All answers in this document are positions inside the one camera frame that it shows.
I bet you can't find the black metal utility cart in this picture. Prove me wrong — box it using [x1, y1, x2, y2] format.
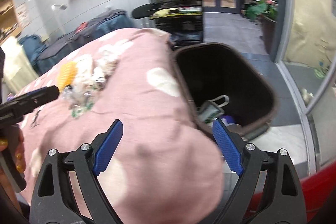
[149, 0, 203, 47]

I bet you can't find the white face mask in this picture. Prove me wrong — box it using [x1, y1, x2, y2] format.
[198, 95, 230, 124]

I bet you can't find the dark brown trash bin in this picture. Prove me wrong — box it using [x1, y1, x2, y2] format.
[170, 43, 278, 140]

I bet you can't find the green potted plant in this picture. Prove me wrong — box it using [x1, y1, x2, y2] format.
[245, 0, 278, 54]

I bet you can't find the black round stool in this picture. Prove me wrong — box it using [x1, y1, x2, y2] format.
[131, 3, 160, 28]

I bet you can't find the person's left hand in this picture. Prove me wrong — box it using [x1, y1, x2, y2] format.
[1, 123, 27, 214]

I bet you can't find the clear crumpled plastic wrapper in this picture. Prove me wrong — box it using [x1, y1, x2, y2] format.
[61, 77, 106, 119]

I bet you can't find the yellow foam fruit net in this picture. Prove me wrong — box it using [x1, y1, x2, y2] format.
[56, 61, 77, 92]

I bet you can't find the white paper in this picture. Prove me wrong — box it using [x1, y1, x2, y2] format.
[72, 54, 119, 87]

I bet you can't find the red round object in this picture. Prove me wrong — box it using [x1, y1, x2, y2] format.
[244, 163, 336, 223]

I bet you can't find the pink polka dot blanket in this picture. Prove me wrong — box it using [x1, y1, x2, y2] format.
[21, 28, 223, 223]

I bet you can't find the white floor lamp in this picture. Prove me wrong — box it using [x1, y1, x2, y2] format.
[51, 4, 67, 35]

